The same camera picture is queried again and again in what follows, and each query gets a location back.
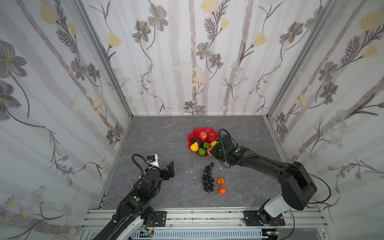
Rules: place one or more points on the red flower-shaped fruit bowl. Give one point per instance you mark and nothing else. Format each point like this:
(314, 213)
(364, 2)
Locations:
(195, 134)

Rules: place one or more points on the red crinkled fake fruit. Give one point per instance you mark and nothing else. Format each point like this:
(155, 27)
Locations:
(203, 136)

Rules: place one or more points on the orange fake tangerine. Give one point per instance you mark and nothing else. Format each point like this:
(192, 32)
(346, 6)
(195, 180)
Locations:
(222, 191)
(220, 181)

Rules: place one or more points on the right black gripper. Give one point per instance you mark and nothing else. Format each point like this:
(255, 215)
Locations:
(218, 150)

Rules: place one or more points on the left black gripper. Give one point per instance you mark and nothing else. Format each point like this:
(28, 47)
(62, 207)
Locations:
(165, 173)

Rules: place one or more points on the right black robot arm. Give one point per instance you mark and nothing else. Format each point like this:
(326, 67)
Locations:
(297, 187)

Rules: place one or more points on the green fake lime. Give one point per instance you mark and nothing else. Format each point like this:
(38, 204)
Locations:
(202, 152)

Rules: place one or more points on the dark purple fake mangosteen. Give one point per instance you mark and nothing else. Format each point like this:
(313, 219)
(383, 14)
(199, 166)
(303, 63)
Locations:
(206, 146)

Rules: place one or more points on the black fake grape bunch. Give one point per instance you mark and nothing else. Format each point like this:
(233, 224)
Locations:
(207, 179)

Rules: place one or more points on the dark fake avocado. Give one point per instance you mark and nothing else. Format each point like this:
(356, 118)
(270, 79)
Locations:
(197, 140)

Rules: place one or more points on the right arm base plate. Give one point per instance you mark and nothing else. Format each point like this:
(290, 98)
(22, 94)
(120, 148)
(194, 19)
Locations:
(255, 219)

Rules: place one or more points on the white perforated cable duct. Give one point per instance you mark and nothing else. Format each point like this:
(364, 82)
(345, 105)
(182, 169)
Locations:
(207, 234)

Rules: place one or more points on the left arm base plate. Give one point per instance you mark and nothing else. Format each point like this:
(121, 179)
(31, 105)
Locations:
(157, 219)

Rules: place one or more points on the yellow fake pear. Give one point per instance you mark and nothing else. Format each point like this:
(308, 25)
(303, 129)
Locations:
(194, 147)

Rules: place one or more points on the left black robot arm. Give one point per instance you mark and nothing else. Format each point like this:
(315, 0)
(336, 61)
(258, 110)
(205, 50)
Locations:
(134, 210)

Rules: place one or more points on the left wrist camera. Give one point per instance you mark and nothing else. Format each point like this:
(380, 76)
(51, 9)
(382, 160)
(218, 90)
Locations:
(153, 160)

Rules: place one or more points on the aluminium mounting rail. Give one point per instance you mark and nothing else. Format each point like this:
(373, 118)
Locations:
(211, 218)

